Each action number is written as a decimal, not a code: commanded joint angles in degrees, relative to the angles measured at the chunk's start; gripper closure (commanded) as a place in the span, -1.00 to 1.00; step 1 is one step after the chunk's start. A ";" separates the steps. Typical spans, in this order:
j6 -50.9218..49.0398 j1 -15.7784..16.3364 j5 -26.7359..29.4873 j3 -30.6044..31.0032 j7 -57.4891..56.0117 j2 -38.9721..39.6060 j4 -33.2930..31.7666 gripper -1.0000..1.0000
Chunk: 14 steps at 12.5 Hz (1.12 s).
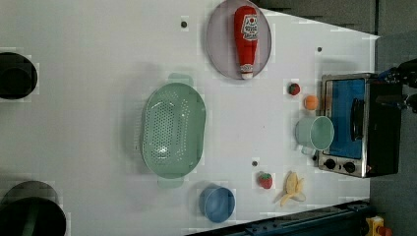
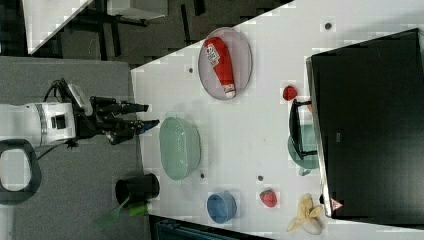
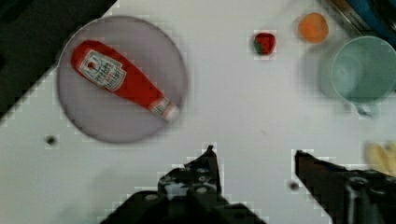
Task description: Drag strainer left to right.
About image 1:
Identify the green plastic strainer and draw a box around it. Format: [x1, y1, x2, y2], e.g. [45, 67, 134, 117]
[142, 73, 207, 189]

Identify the large plush strawberry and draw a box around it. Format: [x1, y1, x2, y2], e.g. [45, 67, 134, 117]
[258, 172, 273, 189]

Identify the blue cup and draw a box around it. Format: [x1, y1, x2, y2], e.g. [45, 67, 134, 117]
[199, 185, 235, 223]

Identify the grey round plate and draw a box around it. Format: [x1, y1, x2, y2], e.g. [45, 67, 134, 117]
[206, 0, 271, 80]

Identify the small plush strawberry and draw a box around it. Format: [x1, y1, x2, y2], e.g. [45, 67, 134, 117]
[288, 83, 301, 95]

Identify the orange plush ball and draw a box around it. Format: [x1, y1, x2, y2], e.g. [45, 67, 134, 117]
[304, 95, 319, 110]

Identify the red plush ketchup bottle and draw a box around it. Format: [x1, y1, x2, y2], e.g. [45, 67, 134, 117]
[234, 6, 258, 80]

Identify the plush peeled banana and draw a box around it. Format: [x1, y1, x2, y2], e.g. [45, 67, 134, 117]
[279, 171, 306, 207]

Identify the green mug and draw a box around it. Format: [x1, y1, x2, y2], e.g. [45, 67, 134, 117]
[295, 116, 334, 155]

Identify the toy toaster oven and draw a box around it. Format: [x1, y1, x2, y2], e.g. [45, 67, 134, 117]
[318, 73, 403, 178]

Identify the black round object upper left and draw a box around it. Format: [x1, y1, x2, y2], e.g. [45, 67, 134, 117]
[0, 52, 37, 99]

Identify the black round object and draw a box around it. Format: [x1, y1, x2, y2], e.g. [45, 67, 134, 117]
[0, 181, 67, 236]
[0, 52, 37, 99]

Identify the black round object lower left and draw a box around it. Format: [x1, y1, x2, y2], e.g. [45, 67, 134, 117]
[0, 181, 67, 236]

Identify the blue metal frame rail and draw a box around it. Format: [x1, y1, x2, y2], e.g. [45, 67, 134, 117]
[188, 201, 376, 236]

